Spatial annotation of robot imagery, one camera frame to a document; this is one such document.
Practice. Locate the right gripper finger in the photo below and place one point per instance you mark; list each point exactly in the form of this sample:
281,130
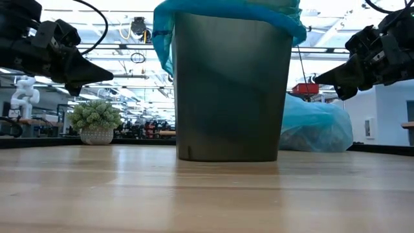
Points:
346,93
343,76

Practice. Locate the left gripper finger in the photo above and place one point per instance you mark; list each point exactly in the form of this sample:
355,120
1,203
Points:
73,89
87,72

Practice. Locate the light blue trash bag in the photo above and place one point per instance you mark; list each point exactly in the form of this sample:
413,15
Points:
315,126

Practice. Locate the dark grey trash bin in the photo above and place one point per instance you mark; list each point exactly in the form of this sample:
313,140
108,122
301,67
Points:
231,97

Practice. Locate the teal trash bag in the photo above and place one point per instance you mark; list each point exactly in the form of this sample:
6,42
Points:
226,8

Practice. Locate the green artificial potted plant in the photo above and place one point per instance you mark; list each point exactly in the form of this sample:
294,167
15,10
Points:
93,116

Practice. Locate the red box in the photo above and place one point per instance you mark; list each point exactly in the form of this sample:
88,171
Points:
305,88

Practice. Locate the white robot figure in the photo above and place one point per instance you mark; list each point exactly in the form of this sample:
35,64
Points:
24,94

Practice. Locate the wooden workbench top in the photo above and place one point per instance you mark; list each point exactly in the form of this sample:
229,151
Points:
166,133
39,122

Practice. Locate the long ceiling light bar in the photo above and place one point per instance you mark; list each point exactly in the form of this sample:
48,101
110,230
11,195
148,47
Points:
129,47

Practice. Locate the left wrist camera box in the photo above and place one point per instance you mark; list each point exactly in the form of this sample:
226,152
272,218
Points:
61,32

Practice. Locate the black aluminium cross rail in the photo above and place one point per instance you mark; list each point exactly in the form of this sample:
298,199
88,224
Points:
48,142

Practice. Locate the black aluminium support frame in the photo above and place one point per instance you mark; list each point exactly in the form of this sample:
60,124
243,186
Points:
381,149

